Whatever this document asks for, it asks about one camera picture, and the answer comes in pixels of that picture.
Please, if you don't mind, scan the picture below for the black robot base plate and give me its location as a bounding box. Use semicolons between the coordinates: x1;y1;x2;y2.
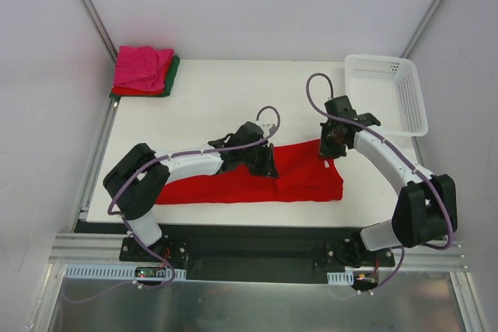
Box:
118;222;396;285

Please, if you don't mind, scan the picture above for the folded pink t shirt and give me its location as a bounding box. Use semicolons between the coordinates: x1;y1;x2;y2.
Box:
113;46;174;87

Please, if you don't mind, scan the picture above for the aluminium frame post left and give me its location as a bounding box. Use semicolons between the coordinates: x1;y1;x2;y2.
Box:
79;0;117;63

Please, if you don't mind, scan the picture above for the aluminium frame post right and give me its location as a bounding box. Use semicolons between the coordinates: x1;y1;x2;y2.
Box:
400;0;447;59

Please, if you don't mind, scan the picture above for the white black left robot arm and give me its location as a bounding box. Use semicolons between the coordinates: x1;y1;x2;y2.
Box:
103;121;279;263

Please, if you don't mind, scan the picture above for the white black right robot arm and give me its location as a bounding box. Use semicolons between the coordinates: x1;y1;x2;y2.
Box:
319;96;458;267

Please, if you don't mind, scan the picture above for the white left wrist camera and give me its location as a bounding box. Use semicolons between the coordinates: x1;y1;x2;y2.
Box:
255;121;277;138

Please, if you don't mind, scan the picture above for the white perforated plastic basket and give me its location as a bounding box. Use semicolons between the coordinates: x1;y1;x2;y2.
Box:
345;54;429;137

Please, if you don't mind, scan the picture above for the white slotted cable duct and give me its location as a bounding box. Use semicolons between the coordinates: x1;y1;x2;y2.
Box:
65;264;187;281

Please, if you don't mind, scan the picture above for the folded green t shirt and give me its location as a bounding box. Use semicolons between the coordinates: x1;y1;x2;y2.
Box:
109;55;181;99

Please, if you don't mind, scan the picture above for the aluminium frame post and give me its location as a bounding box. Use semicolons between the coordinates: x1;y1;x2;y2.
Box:
400;0;447;59
79;0;117;63

